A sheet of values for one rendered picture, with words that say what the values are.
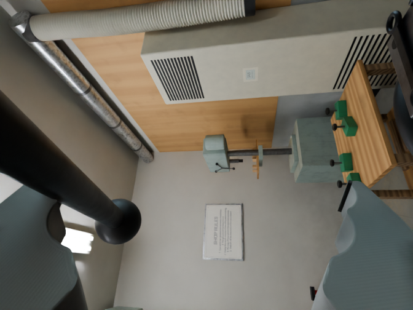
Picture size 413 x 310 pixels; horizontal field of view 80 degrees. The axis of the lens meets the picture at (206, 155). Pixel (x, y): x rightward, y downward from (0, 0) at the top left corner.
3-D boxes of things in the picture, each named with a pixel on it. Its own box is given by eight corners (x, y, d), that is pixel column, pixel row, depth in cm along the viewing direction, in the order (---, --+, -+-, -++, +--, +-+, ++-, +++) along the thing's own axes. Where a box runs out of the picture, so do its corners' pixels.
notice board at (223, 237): (242, 203, 301) (204, 203, 309) (242, 203, 299) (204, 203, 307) (243, 261, 274) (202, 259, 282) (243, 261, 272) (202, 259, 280)
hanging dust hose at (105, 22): (254, 5, 152) (53, 33, 177) (254, -25, 137) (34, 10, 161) (255, 24, 145) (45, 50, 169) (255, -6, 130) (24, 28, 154)
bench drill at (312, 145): (358, 140, 263) (211, 146, 290) (386, 105, 208) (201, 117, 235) (369, 184, 242) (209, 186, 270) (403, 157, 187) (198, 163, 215)
